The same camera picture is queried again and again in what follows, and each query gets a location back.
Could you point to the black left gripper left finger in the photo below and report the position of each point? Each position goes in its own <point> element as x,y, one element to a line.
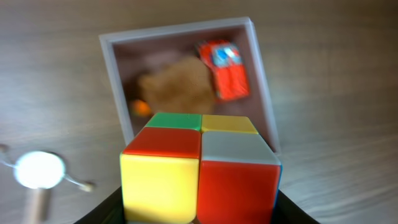
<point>110,211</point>

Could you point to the white wooden rattle drum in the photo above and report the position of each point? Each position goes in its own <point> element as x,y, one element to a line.
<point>40,171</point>

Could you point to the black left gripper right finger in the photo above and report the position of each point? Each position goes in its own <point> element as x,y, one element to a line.
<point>287,212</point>

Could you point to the colourful two-by-two puzzle cube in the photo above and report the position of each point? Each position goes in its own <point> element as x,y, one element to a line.
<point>191,167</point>

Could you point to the red toy car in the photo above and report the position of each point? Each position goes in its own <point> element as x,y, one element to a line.
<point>229,76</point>

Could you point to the white box pink interior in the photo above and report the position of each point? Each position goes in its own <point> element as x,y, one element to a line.
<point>130,53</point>

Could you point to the brown plush toy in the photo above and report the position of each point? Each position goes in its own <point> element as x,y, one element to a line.
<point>184,86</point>

